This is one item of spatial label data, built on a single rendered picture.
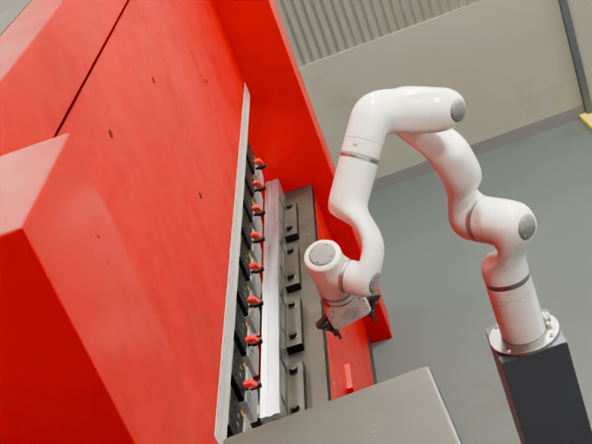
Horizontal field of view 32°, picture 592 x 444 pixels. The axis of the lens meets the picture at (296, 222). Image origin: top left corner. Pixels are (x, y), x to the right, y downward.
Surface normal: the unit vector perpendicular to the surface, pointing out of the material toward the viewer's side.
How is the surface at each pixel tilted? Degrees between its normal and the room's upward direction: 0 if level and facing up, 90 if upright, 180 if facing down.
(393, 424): 0
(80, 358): 90
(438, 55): 90
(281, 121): 90
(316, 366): 0
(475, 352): 0
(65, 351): 90
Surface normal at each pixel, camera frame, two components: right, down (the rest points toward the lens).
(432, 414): -0.33, -0.85
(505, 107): 0.08, 0.41
